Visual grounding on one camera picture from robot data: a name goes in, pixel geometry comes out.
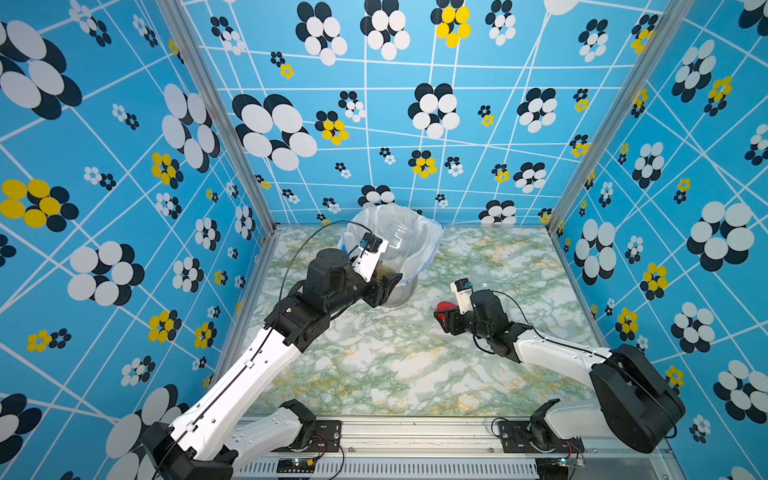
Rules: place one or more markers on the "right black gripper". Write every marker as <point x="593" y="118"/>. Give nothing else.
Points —
<point x="454" y="320"/>

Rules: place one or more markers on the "red knobbed jar lid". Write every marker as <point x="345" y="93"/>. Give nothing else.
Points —
<point x="445" y="306"/>

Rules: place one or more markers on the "aluminium front rail frame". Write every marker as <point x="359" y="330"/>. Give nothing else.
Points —
<point x="453" y="448"/>

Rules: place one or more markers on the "left aluminium corner post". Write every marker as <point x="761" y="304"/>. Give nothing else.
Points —
<point x="182" y="32"/>

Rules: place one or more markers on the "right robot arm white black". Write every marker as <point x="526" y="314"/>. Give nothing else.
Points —
<point x="633" y="403"/>

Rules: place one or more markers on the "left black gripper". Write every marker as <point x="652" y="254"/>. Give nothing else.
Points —
<point x="380" y="287"/>

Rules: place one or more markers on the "circuit board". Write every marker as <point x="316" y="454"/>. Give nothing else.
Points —
<point x="296" y="467"/>
<point x="558" y="468"/>

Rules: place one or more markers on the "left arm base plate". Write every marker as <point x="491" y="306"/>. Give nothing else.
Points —
<point x="319" y="436"/>

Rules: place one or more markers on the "red lid jar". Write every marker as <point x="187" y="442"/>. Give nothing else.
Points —
<point x="410" y="248"/>

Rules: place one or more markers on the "right aluminium corner post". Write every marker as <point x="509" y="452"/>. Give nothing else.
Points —
<point x="670" y="21"/>

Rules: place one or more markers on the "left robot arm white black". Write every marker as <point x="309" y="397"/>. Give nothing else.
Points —
<point x="208" y="441"/>

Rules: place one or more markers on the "white plastic bin liner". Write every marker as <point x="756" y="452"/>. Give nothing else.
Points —
<point x="377" y="217"/>

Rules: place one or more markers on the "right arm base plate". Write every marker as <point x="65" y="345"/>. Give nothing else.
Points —
<point x="520" y="437"/>

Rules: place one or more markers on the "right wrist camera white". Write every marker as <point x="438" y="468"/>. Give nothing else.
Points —
<point x="463" y="290"/>

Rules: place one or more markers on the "right circuit board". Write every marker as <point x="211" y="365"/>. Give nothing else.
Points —
<point x="558" y="468"/>

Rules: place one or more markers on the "aluminium corner post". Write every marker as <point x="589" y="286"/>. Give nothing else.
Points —
<point x="182" y="32"/>
<point x="670" y="21"/>

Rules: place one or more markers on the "left circuit board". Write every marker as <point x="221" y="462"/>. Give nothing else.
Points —
<point x="296" y="467"/>

